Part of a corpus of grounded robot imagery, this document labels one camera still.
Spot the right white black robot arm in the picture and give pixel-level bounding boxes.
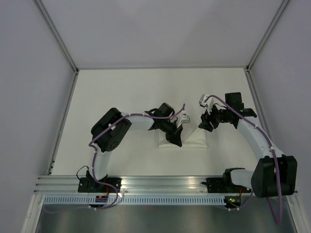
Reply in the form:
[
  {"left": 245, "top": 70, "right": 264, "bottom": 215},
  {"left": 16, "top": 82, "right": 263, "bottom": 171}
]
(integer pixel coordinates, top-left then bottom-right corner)
[{"left": 198, "top": 92, "right": 297, "bottom": 198}]

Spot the white slotted cable duct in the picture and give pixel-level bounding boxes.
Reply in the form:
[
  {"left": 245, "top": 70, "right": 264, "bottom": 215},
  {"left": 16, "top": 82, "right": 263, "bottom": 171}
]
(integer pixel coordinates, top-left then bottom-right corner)
[{"left": 44, "top": 195, "right": 225, "bottom": 205}]

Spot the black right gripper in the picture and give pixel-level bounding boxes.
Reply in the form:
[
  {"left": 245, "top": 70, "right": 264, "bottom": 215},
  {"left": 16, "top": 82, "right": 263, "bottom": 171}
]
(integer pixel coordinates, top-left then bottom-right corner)
[{"left": 198, "top": 102, "right": 230, "bottom": 132}]

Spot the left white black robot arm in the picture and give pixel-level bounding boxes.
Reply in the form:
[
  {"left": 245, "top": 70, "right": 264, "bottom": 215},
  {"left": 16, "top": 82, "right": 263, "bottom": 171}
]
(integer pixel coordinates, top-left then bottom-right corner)
[{"left": 88, "top": 103, "right": 190, "bottom": 192}]

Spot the aluminium front rail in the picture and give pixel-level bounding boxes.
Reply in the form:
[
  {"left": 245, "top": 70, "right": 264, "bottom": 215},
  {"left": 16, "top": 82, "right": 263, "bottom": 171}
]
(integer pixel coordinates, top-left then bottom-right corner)
[{"left": 34, "top": 175, "right": 222, "bottom": 195}]

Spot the white cloth napkin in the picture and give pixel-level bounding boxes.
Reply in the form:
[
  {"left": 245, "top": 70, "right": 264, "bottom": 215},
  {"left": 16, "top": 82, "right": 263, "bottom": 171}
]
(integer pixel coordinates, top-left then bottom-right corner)
[{"left": 157, "top": 97, "right": 209, "bottom": 149}]

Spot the right aluminium frame post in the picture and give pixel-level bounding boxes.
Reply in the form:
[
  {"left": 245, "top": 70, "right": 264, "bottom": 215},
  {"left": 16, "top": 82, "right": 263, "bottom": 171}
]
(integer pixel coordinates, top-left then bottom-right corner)
[{"left": 245, "top": 0, "right": 291, "bottom": 73}]

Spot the left aluminium frame post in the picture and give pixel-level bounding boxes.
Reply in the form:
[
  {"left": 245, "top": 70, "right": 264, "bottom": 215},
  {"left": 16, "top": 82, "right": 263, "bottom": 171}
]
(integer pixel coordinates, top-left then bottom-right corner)
[{"left": 33, "top": 0, "right": 79, "bottom": 74}]

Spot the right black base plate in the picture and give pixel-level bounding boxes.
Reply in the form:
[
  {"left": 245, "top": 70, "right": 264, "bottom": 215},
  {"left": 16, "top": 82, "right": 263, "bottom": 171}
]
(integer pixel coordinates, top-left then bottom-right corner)
[{"left": 201, "top": 177, "right": 251, "bottom": 194}]

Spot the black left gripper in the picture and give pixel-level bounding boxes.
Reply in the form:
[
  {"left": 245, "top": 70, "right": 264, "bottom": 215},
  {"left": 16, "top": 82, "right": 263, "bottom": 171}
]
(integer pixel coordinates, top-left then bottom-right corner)
[{"left": 159, "top": 119, "right": 183, "bottom": 148}]

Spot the aluminium frame post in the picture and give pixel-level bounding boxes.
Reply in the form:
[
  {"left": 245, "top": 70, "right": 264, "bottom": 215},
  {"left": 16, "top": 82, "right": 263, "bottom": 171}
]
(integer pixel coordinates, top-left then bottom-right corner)
[
  {"left": 33, "top": 0, "right": 79, "bottom": 74},
  {"left": 245, "top": 0, "right": 291, "bottom": 73}
]

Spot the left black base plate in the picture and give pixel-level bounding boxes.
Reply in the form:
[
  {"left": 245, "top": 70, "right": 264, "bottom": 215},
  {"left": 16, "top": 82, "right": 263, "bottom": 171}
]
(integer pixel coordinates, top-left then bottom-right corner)
[{"left": 78, "top": 177, "right": 122, "bottom": 193}]

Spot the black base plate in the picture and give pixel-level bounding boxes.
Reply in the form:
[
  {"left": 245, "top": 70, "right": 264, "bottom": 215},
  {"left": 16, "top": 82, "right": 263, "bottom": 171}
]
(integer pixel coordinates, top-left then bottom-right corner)
[
  {"left": 78, "top": 177, "right": 122, "bottom": 193},
  {"left": 201, "top": 177, "right": 251, "bottom": 194}
]

